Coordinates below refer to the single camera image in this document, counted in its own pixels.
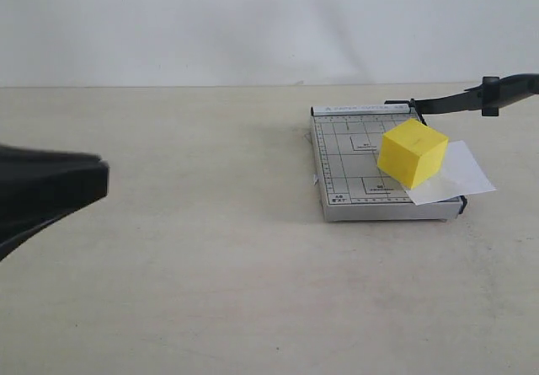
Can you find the yellow foam cube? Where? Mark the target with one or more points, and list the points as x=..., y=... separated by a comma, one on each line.
x=412, y=152

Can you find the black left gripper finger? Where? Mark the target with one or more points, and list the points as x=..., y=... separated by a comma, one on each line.
x=36, y=184
x=17, y=229

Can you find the white paper sheet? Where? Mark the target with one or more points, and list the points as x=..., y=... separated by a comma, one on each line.
x=459, y=175

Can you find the grey paper cutter base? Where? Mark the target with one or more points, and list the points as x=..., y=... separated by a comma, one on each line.
x=346, y=142

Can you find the black cutter blade arm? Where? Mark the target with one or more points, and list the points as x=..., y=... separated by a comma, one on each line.
x=493, y=94

